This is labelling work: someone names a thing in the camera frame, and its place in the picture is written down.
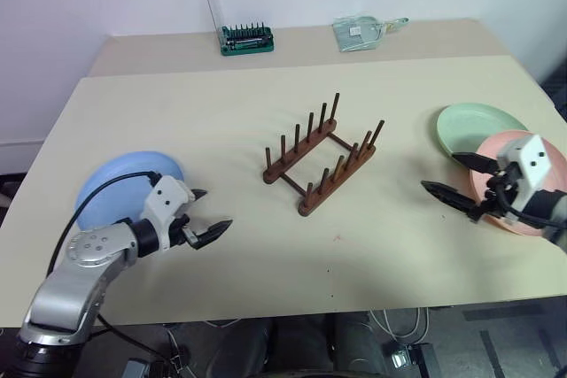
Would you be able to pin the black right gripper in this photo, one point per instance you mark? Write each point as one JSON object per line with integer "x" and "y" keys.
{"x": 502, "y": 187}

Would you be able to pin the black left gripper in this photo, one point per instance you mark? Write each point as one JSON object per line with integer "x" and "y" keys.
{"x": 188, "y": 236}

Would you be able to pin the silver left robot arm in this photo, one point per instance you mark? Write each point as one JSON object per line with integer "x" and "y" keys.
{"x": 80, "y": 272}

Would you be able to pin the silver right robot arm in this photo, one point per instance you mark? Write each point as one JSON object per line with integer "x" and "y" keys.
{"x": 559, "y": 212}

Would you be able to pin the wooden dish rack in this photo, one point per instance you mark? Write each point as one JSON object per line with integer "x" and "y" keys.
{"x": 319, "y": 136}

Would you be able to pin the green plate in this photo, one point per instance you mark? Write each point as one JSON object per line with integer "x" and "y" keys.
{"x": 474, "y": 123}

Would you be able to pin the red plate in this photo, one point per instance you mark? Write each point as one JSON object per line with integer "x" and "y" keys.
{"x": 556, "y": 174}

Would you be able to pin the blue plate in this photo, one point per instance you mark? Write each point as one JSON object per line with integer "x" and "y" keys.
{"x": 119, "y": 170}

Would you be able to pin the green screwdriver bit set case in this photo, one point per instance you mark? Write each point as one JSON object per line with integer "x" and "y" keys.
{"x": 248, "y": 43}

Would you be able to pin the light green packaged dustpan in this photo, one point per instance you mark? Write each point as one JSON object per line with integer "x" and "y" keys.
{"x": 356, "y": 35}

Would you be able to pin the black power adapter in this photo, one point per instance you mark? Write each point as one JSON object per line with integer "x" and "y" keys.
{"x": 407, "y": 356}

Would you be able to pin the dark rounded shape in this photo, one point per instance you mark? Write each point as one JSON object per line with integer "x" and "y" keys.
{"x": 359, "y": 338}

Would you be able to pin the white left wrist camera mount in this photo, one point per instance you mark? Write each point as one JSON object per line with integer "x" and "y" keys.
{"x": 166, "y": 201}

